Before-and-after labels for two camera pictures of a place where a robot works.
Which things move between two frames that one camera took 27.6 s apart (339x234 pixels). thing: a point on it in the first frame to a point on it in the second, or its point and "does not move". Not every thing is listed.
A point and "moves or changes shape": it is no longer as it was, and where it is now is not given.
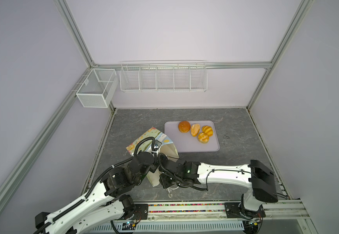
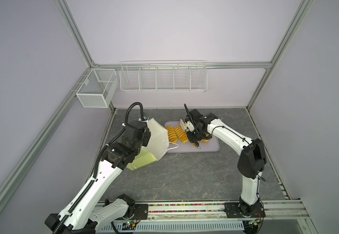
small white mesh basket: [98, 89] does not move
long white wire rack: [163, 76] does not move
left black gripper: [154, 167] to [146, 138]
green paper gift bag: [162, 143] moves or changes shape
